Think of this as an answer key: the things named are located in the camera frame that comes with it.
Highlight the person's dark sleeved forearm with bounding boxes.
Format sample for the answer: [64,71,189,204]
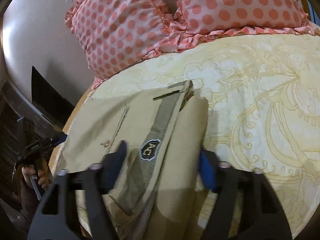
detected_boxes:
[18,178,40,233]

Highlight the polka dot pillow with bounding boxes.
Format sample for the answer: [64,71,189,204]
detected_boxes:
[170,0,319,51]
[65,0,187,89]

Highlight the cream floral bed sheet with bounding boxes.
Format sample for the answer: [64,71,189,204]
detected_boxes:
[86,34,319,239]

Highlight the khaki beige pants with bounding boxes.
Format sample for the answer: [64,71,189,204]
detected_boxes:
[57,80,208,239]

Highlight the person's left hand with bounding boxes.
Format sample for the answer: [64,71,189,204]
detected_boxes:
[22,159,51,189]

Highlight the right polka dot pillow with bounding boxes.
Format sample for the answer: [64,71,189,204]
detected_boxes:
[170,0,319,51]

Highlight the black panel by wall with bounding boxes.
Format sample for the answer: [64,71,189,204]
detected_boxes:
[31,66,74,126]

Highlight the left polka dot pillow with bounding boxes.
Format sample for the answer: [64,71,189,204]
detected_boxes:
[65,0,187,89]

